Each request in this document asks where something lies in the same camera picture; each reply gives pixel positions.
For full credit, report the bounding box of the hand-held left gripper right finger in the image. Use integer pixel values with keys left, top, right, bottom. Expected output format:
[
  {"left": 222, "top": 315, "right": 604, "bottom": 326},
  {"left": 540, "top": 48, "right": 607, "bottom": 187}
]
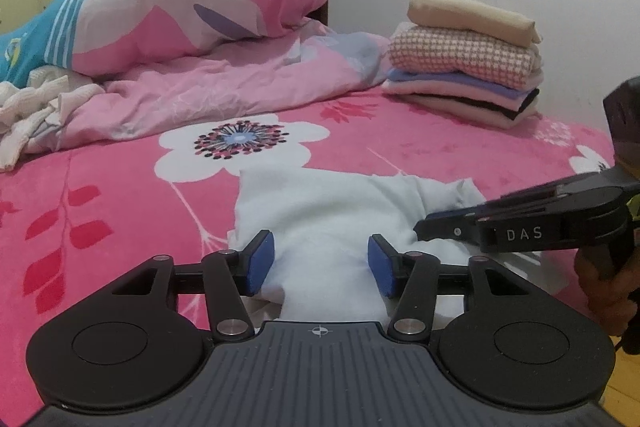
[{"left": 367, "top": 234, "right": 531, "bottom": 342}]

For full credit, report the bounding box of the pink cartoon print quilt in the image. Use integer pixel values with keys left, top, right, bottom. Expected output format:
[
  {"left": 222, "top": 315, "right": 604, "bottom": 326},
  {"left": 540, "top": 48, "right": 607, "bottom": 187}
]
[{"left": 0, "top": 0, "right": 396, "bottom": 158}]

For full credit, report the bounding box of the black folded garment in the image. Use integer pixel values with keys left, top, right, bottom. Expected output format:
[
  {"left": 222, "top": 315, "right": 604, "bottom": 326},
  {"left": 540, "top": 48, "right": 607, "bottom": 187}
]
[{"left": 492, "top": 88, "right": 542, "bottom": 118}]

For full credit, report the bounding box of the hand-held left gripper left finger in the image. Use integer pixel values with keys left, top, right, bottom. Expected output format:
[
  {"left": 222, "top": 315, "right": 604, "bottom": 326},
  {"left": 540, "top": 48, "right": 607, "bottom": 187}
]
[{"left": 110, "top": 230, "right": 276, "bottom": 342}]

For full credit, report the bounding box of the person's right hand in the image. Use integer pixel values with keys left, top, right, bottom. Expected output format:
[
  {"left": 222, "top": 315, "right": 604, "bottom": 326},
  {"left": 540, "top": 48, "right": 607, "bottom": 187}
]
[{"left": 574, "top": 247, "right": 640, "bottom": 338}]

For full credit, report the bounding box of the pale pink folded garment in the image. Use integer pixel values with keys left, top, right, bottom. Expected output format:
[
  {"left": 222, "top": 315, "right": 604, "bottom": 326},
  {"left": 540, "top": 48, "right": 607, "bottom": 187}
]
[{"left": 384, "top": 79, "right": 540, "bottom": 128}]

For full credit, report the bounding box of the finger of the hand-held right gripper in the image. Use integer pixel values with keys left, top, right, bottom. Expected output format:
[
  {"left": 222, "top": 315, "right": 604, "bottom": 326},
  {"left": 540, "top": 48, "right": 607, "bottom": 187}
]
[
  {"left": 413, "top": 206, "right": 485, "bottom": 245},
  {"left": 500, "top": 174, "right": 591, "bottom": 208}
]

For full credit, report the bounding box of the pink floral bed blanket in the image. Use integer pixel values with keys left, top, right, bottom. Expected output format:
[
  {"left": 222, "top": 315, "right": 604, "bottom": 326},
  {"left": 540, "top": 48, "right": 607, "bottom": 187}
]
[{"left": 0, "top": 87, "right": 617, "bottom": 408}]

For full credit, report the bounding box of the pink checked knit garment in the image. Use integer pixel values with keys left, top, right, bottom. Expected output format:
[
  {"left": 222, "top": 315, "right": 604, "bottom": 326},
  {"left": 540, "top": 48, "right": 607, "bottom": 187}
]
[{"left": 389, "top": 22, "right": 543, "bottom": 90}]

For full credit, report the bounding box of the beige folded garment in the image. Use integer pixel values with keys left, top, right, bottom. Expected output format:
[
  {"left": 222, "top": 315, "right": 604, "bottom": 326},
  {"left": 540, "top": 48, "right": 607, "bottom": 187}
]
[{"left": 406, "top": 0, "right": 544, "bottom": 48}]

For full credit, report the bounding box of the white knit garment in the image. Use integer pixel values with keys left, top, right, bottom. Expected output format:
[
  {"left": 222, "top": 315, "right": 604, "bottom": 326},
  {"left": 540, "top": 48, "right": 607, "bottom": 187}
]
[{"left": 0, "top": 67, "right": 107, "bottom": 172}]

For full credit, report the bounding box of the white button shirt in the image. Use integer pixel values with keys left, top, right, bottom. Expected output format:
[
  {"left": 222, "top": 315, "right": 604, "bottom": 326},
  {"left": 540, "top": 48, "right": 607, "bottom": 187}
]
[{"left": 227, "top": 167, "right": 546, "bottom": 323}]

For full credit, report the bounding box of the lilac folded garment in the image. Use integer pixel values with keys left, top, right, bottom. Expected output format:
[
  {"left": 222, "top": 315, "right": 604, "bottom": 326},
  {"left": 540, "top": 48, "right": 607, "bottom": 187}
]
[{"left": 387, "top": 67, "right": 531, "bottom": 100}]

